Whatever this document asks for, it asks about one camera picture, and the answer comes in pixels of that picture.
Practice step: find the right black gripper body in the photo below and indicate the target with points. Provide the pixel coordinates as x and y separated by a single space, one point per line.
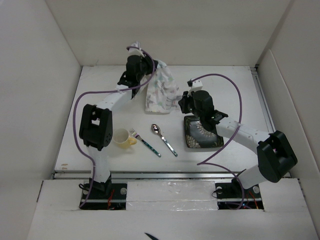
193 109

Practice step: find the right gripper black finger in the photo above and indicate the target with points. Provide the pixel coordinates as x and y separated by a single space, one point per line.
187 95
183 103

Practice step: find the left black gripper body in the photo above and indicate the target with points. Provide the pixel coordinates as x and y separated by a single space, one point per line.
146 66

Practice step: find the white floral cloth napkin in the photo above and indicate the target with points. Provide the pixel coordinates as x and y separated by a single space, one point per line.
162 90

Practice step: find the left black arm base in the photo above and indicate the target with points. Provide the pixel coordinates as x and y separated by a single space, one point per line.
103 195

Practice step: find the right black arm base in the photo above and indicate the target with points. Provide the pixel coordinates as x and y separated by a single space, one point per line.
229 197

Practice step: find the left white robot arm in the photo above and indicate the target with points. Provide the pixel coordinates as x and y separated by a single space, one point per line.
96 125

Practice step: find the black floral square plate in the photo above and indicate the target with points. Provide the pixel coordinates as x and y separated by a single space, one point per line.
197 137

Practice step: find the yellow ceramic mug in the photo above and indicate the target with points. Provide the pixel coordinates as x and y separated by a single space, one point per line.
122 138

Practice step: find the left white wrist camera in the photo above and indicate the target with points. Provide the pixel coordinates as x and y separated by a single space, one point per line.
135 50

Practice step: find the spoon with teal handle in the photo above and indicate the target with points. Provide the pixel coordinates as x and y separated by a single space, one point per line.
156 130

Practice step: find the fork with teal handle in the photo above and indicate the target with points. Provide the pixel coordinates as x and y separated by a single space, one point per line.
138 137

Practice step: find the aluminium rail frame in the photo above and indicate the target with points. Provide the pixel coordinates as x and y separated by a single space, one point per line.
235 90

